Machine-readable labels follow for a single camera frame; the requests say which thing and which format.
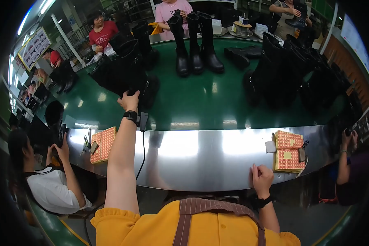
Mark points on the person's left hand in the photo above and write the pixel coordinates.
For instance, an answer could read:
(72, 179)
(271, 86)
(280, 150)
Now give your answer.
(129, 102)

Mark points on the person's right hand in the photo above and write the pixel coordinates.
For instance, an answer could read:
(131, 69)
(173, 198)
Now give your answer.
(263, 181)

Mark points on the person's left fingers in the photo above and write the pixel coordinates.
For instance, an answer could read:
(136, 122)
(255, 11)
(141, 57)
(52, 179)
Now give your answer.
(133, 94)

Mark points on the black tall leather boot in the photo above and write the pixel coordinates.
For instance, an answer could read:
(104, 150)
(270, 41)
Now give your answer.
(241, 55)
(209, 46)
(195, 46)
(182, 49)
(123, 70)
(144, 40)
(64, 77)

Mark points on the black wrist band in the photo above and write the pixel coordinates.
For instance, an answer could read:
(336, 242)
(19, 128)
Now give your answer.
(262, 202)
(131, 115)

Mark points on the stack of orange sticker sheets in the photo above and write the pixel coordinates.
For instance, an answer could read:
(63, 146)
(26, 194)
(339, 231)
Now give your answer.
(287, 153)
(106, 144)

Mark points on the dark phone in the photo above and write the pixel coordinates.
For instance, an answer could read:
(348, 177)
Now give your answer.
(94, 147)

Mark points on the metal scissors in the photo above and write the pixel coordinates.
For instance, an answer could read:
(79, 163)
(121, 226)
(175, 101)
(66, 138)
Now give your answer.
(86, 142)

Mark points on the yellow plastic crate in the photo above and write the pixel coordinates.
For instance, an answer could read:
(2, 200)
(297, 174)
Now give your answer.
(155, 29)

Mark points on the white plastic container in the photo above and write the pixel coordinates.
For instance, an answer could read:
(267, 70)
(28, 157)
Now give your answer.
(217, 27)

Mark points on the framed boot picture board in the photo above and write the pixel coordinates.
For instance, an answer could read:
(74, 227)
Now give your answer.
(34, 47)

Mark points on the tape reel on stand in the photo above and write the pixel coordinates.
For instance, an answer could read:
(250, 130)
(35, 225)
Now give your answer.
(242, 29)

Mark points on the white box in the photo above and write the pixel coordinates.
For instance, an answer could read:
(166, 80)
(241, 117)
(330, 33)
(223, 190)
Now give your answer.
(260, 30)

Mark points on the person's body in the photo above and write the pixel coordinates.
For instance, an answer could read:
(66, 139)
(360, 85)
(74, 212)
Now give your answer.
(209, 227)

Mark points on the heap of black boots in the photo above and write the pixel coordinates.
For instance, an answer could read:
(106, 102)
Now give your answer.
(295, 73)

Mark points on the white wall board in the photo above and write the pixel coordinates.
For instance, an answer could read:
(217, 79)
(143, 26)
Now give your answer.
(356, 44)

